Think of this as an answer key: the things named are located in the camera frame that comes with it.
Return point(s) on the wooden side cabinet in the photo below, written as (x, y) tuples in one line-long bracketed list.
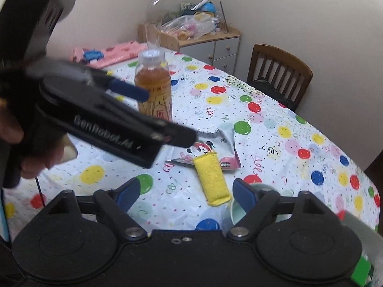
[(219, 50)]

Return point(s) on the silver desk lamp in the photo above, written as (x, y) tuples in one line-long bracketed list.
[(57, 10)]

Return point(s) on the pink patterned cloth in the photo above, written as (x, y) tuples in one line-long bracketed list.
[(112, 55)]

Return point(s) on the green sponge block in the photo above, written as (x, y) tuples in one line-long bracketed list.
[(363, 273)]

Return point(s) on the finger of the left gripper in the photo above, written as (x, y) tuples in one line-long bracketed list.
[(170, 133), (116, 85)]

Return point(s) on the clear plastic bag with snacks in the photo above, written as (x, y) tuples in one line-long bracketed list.
[(190, 26)]

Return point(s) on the plastic tea bottle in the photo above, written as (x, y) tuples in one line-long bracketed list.
[(152, 74)]

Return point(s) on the brown wooden chair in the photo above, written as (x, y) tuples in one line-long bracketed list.
[(279, 75)]

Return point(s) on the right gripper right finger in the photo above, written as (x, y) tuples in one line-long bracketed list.
[(259, 205)]

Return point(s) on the blue small cloth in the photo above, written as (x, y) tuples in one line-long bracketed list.
[(90, 55)]

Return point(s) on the yellow sponge cloth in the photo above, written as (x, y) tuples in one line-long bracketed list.
[(212, 179)]

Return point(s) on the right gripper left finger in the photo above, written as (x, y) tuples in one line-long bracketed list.
[(112, 207)]

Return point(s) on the pale green ceramic mug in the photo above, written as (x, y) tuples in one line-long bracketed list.
[(237, 213)]

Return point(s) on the colourful balloon tablecloth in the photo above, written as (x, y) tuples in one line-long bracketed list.
[(275, 146)]

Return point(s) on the clear drinking glass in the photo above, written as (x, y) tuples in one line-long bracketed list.
[(153, 36)]

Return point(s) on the silver snack wrapper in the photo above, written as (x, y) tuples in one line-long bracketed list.
[(221, 142)]

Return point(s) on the person's left hand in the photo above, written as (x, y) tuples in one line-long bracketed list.
[(29, 143)]

